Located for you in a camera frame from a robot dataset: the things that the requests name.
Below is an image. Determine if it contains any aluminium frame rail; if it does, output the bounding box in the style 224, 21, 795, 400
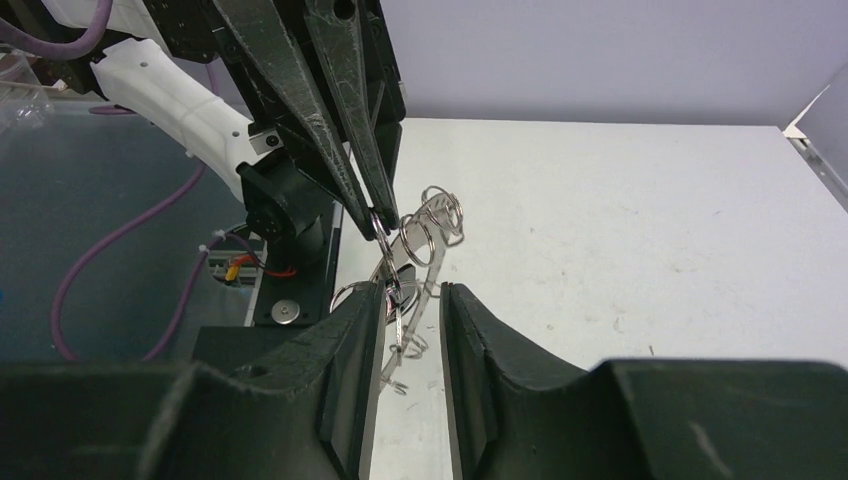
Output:
783, 64, 847, 211

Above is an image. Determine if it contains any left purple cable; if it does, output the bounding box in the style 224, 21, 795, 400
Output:
0, 0, 266, 364

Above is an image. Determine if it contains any silver perforated ring disc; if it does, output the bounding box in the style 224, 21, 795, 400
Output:
371, 185, 465, 395

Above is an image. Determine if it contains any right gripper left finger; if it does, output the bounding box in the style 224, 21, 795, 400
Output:
1, 282, 386, 479

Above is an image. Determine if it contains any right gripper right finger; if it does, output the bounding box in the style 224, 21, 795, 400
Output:
440, 283, 847, 479

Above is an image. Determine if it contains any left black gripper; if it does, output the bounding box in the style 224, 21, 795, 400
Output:
147, 1, 406, 240

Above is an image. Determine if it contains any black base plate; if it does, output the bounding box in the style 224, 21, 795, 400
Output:
187, 201, 344, 373

